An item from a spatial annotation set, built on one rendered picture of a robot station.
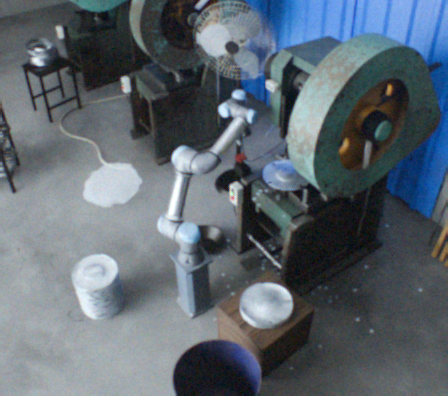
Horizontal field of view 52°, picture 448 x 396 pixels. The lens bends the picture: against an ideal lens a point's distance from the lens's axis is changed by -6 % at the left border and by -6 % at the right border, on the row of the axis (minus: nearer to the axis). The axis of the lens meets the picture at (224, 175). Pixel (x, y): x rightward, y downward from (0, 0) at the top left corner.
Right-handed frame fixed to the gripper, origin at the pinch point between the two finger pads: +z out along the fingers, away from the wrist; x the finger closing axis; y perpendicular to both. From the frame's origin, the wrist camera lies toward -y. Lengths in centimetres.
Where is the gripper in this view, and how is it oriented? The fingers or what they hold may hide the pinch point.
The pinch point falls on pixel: (240, 143)
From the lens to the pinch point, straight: 302.0
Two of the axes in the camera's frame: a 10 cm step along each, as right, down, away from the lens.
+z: 0.1, 7.8, 6.2
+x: -8.3, 3.6, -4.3
